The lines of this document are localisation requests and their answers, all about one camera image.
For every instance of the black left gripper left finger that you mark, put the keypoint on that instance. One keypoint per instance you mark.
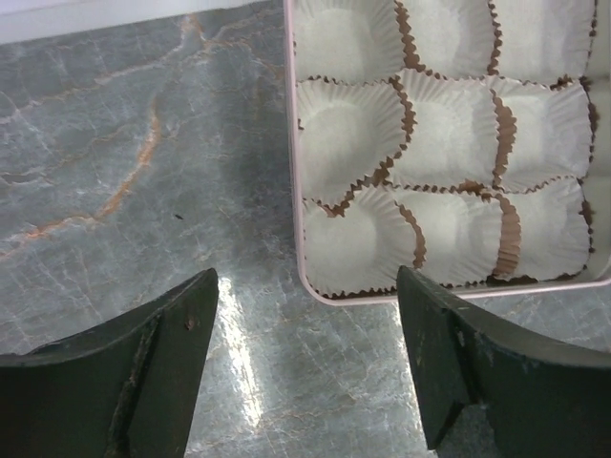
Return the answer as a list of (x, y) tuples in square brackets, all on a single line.
[(124, 388)]

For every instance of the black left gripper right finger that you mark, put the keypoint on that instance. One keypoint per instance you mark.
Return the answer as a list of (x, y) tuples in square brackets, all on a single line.
[(543, 397)]

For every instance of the pink square chocolate tin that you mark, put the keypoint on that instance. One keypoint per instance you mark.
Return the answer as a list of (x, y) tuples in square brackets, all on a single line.
[(595, 185)]

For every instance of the white paper cup liner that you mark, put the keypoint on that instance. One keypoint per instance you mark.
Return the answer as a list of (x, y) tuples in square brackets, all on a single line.
[(543, 41), (453, 138), (349, 41), (553, 133), (450, 39), (462, 234), (344, 133), (554, 234), (361, 250)]

